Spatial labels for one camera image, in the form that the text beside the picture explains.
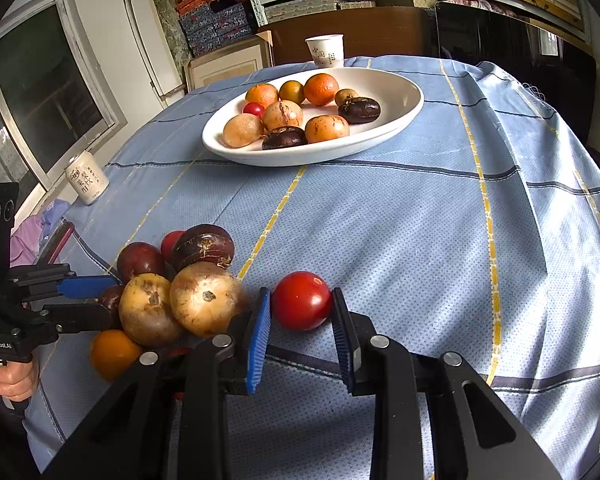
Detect red-cased smartphone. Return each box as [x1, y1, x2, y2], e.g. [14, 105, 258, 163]
[38, 220, 74, 264]

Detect small red tomato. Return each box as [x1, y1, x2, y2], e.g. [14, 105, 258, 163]
[160, 230, 184, 263]
[242, 102, 265, 118]

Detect small brown fruit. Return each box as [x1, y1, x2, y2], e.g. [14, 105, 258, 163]
[334, 88, 358, 106]

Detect small red tomato back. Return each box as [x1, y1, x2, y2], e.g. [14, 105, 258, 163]
[160, 230, 184, 263]

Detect yellow-brown passion fruit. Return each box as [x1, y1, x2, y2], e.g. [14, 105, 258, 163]
[119, 273, 183, 348]

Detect brown wooden board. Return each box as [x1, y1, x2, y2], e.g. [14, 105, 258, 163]
[260, 6, 437, 65]

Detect white beverage can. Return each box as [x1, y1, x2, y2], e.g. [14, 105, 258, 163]
[65, 151, 109, 206]

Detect spotted orange persimmon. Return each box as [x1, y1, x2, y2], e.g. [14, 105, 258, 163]
[304, 115, 350, 143]

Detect tan onion-like fruit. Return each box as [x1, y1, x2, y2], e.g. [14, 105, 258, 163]
[170, 261, 250, 338]

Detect greenish orange mandarin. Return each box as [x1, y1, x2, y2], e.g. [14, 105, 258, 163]
[278, 80, 306, 105]

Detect white paper cup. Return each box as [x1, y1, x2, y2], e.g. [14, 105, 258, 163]
[306, 34, 344, 68]

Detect stack of blue patterned boxes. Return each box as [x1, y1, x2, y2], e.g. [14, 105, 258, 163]
[178, 3, 252, 58]

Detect dark purple passion fruit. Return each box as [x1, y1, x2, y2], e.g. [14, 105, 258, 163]
[172, 224, 235, 271]

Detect dark brown passion fruit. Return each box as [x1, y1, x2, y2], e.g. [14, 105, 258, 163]
[99, 285, 124, 323]

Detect light blue checked tablecloth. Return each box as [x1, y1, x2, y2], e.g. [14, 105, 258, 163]
[21, 54, 600, 480]

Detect bright orange mandarin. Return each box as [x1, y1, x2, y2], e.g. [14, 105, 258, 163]
[245, 84, 278, 108]

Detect window with white frame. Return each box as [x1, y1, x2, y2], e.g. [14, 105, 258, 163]
[0, 0, 126, 214]

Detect person's left hand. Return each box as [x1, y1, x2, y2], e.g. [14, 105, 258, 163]
[0, 359, 38, 403]

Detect wrinkled dark passion fruit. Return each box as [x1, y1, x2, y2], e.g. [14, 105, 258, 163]
[338, 96, 381, 125]

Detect purple blue cloth pile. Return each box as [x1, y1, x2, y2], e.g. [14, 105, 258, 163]
[9, 200, 71, 268]

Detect large tan round fruit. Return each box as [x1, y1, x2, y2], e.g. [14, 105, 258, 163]
[222, 113, 265, 148]

